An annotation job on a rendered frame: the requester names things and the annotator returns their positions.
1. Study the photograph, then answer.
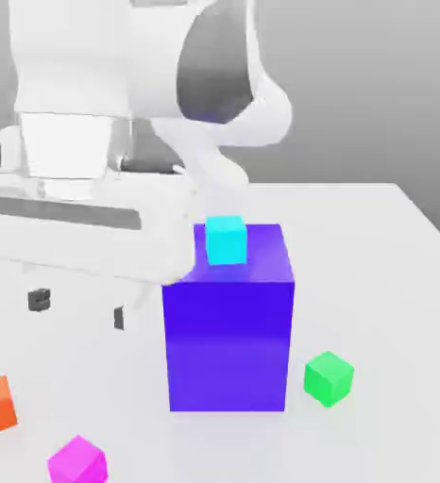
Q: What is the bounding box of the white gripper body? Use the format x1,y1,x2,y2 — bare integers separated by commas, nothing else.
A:
0,172,195,287

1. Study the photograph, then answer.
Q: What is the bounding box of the small cyan cube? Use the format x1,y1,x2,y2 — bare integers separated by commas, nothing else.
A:
204,215,248,266

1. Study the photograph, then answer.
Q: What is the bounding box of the small magenta cube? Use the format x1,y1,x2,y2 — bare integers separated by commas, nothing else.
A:
46,434,110,483

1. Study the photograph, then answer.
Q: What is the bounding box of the small green cube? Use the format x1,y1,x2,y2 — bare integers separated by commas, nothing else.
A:
303,350,356,409

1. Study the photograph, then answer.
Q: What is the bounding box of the large blue box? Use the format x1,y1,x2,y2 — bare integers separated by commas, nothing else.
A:
161,223,296,413

